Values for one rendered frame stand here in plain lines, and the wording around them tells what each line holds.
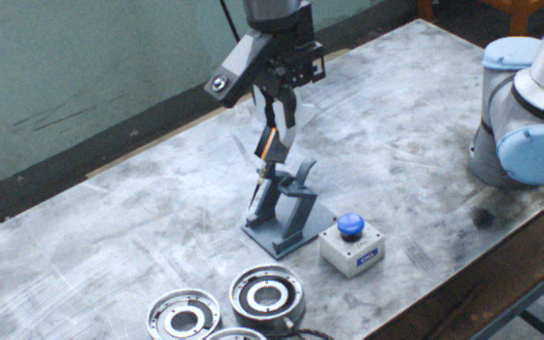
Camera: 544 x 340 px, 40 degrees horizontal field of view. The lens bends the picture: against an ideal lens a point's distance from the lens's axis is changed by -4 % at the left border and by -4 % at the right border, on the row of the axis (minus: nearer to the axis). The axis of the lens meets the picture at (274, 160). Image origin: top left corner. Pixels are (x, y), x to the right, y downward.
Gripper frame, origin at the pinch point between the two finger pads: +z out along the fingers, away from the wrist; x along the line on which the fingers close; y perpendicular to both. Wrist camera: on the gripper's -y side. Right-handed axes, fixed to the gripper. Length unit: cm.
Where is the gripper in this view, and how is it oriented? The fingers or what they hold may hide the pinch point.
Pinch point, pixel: (277, 137)
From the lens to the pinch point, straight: 112.2
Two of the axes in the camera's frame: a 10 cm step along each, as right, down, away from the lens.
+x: -5.9, -4.5, 6.8
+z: 1.2, 7.8, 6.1
